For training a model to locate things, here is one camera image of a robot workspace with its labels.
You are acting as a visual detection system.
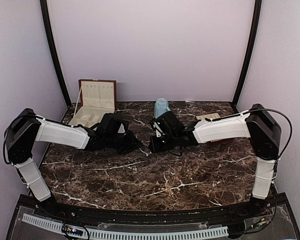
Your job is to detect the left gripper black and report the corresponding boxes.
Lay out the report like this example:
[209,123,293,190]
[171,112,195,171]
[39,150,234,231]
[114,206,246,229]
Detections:
[105,130,144,155]

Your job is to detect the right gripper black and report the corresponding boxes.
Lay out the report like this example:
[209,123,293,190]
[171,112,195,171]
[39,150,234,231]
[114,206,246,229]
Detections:
[148,132,178,154]

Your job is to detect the brown jewelry tray cream lining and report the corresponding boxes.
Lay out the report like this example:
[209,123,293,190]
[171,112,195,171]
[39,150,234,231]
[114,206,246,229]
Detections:
[196,112,220,121]

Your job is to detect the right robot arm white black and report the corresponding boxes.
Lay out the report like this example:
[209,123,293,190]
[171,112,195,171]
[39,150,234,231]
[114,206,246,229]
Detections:
[148,103,284,217]

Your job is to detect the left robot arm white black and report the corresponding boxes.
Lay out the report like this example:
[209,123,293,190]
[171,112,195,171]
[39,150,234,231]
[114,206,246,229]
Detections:
[2,108,143,218]

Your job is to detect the brown jewelry box cream lining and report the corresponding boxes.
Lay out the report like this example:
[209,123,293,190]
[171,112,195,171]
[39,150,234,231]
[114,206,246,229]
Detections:
[69,79,117,128]

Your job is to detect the light blue mug upside down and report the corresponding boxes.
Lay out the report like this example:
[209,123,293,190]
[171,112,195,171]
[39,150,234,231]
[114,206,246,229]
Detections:
[154,97,170,119]

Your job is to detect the white slotted cable duct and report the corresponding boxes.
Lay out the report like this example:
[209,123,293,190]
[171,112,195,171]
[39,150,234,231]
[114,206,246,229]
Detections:
[21,213,229,240]

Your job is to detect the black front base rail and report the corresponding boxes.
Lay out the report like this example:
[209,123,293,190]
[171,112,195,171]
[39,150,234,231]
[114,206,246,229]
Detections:
[10,193,294,226]

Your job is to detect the right black frame post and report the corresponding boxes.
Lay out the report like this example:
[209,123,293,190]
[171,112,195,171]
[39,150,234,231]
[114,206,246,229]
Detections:
[231,0,262,112]

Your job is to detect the black frame post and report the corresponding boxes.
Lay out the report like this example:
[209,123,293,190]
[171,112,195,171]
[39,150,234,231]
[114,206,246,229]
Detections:
[231,0,262,112]
[39,0,72,108]

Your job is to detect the left black frame post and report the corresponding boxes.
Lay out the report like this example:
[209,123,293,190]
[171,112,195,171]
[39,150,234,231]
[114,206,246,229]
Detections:
[39,0,72,108]

